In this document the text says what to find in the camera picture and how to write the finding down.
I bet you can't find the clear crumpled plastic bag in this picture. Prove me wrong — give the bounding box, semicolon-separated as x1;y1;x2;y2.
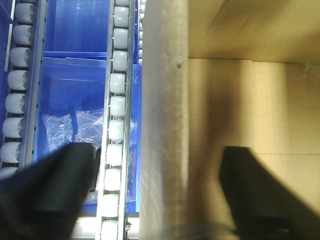
41;109;137;203

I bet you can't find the middle white roller track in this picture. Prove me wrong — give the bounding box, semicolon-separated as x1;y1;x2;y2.
94;0;137;240

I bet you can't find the left white roller track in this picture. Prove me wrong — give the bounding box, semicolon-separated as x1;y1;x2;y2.
0;0;50;180

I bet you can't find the blue bin with plastic bag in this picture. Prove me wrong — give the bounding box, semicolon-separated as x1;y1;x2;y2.
33;0;143;213

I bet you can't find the brown EcoFlow cardboard box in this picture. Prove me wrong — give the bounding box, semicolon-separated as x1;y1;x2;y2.
139;0;320;240

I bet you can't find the white roller track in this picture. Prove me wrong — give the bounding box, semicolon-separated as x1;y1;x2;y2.
0;0;50;180
94;0;137;240

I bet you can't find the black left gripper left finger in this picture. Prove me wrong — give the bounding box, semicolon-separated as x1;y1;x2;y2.
0;143;96;240

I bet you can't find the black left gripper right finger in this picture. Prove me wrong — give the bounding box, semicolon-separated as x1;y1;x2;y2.
219;146;320;240

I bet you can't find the metal shelf front rail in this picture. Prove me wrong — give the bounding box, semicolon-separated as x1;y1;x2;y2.
70;212;140;240

